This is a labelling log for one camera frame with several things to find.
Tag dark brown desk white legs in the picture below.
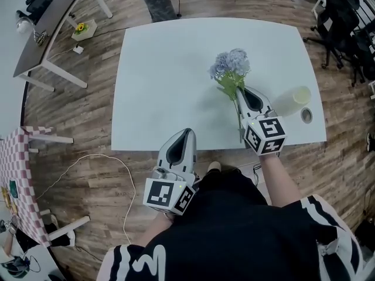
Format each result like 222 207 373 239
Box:
12 0 114 92

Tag pale blue flowers bunch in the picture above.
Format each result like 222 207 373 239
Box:
208 47 252 145

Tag metal wire object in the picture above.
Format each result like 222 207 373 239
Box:
33 29 50 46

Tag round grey table grommet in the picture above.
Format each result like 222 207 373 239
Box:
300 107 313 125

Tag translucent white vase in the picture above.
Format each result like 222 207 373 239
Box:
271 85 312 117

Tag white floor cable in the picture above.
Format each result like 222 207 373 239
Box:
35 153 135 245

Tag person's black white shirt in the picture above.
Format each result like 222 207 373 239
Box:
96 168 366 281

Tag person's left forearm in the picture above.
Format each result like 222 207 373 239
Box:
133 212 175 247

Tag black hanging cable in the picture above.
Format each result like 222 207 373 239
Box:
168 0 184 19

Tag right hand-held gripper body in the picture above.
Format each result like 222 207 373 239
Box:
236 86 287 157

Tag grey rug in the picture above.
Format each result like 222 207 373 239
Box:
136 0 184 23

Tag pink checkered cloth table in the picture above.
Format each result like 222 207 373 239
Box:
0 126 91 248

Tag person's beige shoe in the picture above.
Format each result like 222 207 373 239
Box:
206 161 222 175

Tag black office chair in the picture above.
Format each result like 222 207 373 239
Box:
16 0 55 20
303 0 361 70
348 28 375 87

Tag white planter with sunflower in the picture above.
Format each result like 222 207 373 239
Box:
71 19 98 42

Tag person's right forearm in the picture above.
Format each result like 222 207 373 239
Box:
259 152 304 208

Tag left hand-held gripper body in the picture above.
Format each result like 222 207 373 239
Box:
142 127 197 217

